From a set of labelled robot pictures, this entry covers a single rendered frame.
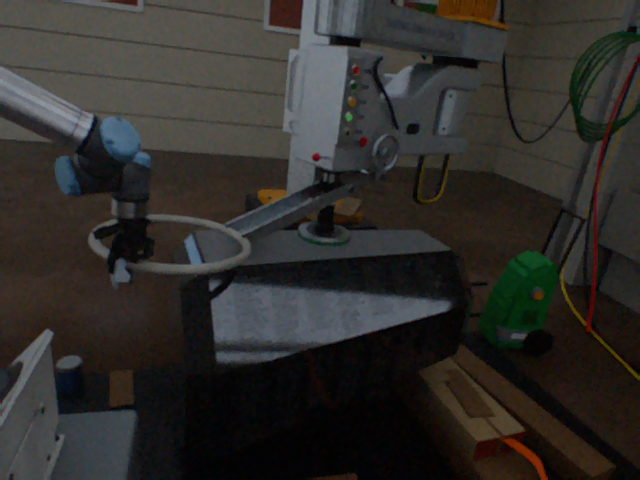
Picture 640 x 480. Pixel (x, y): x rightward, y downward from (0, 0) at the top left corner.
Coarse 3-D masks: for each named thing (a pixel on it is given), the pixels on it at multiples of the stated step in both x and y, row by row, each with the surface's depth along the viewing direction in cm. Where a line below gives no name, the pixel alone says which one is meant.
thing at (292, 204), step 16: (352, 176) 197; (368, 176) 187; (384, 176) 188; (304, 192) 183; (336, 192) 178; (352, 192) 184; (272, 208) 175; (288, 208) 179; (304, 208) 171; (320, 208) 176; (224, 224) 165; (240, 224) 168; (256, 224) 171; (272, 224) 163; (288, 224) 168; (256, 240) 161
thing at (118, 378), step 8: (112, 376) 219; (120, 376) 220; (128, 376) 220; (112, 384) 214; (120, 384) 214; (128, 384) 215; (112, 392) 209; (120, 392) 210; (128, 392) 210; (112, 400) 204; (120, 400) 205; (128, 400) 206; (112, 408) 201
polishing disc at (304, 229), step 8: (304, 224) 194; (312, 224) 195; (304, 232) 185; (312, 232) 186; (336, 232) 189; (344, 232) 190; (320, 240) 181; (328, 240) 181; (336, 240) 182; (344, 240) 185
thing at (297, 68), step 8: (296, 64) 225; (304, 64) 222; (296, 72) 226; (296, 80) 227; (384, 80) 214; (296, 88) 228; (288, 96) 236; (296, 96) 229; (288, 104) 236; (296, 104) 230; (296, 112) 233
